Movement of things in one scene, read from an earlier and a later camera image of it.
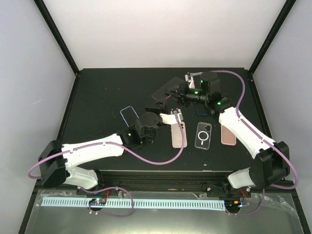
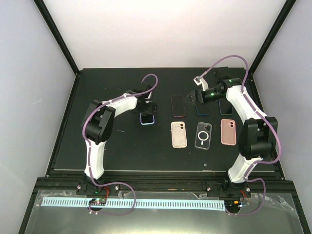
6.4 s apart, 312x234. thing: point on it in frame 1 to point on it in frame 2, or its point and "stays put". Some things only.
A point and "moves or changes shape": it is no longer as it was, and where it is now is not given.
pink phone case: x=227 y=138 stays put
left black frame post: x=57 y=35 stays put
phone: x=129 y=115 moves or changes shape
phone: x=203 y=135 stays put
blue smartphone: x=201 y=109 stays put
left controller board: x=98 y=202 stays put
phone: x=177 y=136 stays put
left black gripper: x=163 y=108 to x=149 y=111
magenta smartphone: x=160 y=94 moves or changes shape
